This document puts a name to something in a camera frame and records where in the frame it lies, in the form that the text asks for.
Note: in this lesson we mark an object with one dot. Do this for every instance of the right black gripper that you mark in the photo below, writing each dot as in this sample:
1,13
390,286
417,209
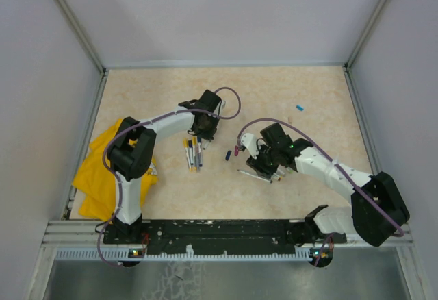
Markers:
257,164

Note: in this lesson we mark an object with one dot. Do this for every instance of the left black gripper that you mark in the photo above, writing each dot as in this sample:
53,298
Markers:
209,135

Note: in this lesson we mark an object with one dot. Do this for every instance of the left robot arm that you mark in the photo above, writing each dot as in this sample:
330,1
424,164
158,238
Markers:
130,153

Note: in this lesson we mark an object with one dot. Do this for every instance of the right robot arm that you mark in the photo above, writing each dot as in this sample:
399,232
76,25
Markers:
376,210

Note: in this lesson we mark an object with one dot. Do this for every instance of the yellow marker left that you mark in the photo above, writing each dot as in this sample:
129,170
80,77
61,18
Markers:
187,153

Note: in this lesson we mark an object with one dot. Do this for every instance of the blue cap yellow end marker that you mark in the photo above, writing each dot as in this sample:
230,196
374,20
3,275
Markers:
192,155

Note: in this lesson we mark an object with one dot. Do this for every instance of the yellow snoopy t-shirt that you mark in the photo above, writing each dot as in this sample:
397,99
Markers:
95,181

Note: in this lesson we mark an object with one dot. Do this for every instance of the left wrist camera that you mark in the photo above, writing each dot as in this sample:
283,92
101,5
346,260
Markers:
221,107

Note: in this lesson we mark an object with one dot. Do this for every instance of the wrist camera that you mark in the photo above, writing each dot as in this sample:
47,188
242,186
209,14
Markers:
221,107
248,141

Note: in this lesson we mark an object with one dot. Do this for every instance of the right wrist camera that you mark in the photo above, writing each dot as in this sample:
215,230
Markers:
248,141

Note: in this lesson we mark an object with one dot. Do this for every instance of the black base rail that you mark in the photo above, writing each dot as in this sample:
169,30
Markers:
217,237

